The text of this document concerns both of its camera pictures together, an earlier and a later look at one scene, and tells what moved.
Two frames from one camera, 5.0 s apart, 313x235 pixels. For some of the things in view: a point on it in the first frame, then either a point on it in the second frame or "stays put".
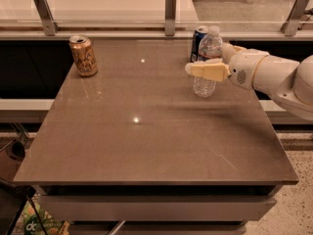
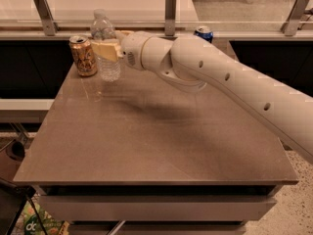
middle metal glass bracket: (170, 13) stays put
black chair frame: (13, 200) stays put
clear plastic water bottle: (210, 48) → (103, 28)
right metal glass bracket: (290, 25) stays put
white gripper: (245, 68) → (131, 50)
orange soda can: (84, 54) stays put
